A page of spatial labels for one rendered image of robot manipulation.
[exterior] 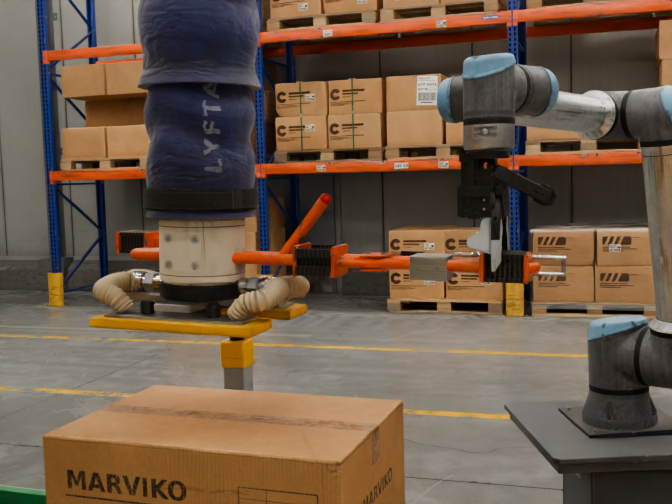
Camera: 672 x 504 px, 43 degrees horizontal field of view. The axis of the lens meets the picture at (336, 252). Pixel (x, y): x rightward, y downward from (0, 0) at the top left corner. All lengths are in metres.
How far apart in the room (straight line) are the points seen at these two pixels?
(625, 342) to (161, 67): 1.32
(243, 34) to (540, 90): 0.56
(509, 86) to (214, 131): 0.54
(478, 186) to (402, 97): 7.36
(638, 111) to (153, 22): 1.11
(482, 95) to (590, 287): 7.18
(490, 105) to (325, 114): 7.65
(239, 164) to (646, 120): 0.97
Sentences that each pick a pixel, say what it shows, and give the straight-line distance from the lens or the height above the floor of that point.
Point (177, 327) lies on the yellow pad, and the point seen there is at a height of 1.15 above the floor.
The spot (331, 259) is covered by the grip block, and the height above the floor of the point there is 1.27.
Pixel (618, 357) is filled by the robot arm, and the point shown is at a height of 0.95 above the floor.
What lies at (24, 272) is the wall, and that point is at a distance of 12.46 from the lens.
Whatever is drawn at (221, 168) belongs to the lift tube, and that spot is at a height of 1.44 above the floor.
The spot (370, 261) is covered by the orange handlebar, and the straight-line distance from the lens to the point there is 1.55.
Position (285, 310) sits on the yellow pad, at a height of 1.15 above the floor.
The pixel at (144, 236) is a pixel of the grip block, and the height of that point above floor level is 1.29.
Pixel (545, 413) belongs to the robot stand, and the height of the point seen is 0.75.
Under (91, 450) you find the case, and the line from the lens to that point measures 1.66.
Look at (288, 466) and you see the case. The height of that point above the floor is 0.93.
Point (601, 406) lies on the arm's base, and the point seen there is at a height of 0.81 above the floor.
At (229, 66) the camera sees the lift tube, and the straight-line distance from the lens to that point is 1.62.
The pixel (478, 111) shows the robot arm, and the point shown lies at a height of 1.52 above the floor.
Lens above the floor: 1.41
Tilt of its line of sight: 5 degrees down
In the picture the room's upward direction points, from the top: 2 degrees counter-clockwise
